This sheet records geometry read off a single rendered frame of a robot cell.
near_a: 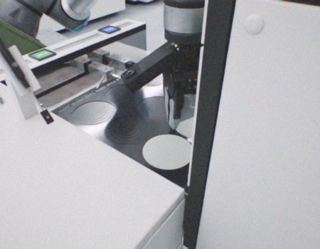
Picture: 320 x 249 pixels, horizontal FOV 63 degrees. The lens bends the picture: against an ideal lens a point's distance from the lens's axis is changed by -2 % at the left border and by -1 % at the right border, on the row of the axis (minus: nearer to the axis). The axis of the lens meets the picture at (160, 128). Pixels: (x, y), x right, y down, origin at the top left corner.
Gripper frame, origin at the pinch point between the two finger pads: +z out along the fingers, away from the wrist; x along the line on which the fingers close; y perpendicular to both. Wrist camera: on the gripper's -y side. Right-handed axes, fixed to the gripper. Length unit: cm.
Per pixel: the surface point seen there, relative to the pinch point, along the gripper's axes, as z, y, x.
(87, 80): 3.2, -16.2, 31.3
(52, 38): 9, -30, 90
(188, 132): 1.3, 3.3, -2.1
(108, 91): 1.3, -11.1, 20.0
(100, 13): 77, 12, 386
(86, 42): -4.8, -14.7, 40.3
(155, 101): 1.3, -0.2, 11.8
